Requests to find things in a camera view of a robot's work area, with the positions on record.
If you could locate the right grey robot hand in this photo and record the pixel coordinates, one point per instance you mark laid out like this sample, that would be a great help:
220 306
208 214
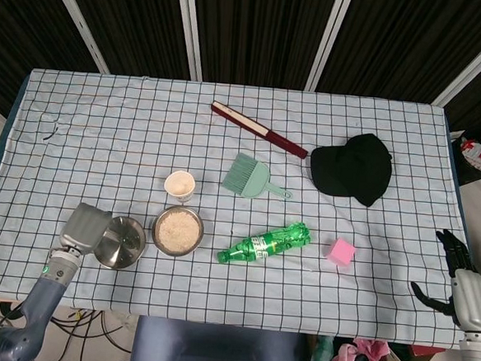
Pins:
473 300

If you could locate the white paper cup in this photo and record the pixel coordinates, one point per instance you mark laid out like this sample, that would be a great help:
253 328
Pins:
185 197

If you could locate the white rice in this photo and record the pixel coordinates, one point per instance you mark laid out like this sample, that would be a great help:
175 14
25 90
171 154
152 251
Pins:
178 232

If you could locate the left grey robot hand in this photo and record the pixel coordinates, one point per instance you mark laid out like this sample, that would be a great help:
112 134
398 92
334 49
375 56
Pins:
84 229

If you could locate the green plastic bottle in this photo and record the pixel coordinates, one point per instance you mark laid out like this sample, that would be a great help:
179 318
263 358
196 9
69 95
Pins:
265 244

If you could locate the black bag with red print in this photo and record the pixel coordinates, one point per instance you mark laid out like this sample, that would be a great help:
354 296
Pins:
476 168

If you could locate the checkered white tablecloth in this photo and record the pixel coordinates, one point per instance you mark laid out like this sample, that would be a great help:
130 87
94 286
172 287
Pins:
232 291

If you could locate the black baseball cap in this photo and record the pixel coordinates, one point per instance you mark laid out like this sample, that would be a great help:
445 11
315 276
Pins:
348 167

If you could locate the dark red folding fan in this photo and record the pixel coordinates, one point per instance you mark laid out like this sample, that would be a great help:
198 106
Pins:
284 142

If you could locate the pink foam cube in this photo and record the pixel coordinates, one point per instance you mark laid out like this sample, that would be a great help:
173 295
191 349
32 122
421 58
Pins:
340 253

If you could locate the white partition post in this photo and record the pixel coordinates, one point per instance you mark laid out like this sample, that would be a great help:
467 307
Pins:
191 28
78 20
326 38
475 65

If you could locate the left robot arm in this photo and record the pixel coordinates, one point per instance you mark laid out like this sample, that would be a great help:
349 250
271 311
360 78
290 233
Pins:
40 298

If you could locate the teal mini dustpan brush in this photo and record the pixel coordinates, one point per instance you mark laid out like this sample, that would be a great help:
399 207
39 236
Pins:
253 181

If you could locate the steel bowl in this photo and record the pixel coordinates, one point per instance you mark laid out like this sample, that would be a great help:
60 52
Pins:
153 240

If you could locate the empty steel plate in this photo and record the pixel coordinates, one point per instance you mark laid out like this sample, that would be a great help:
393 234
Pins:
124 242

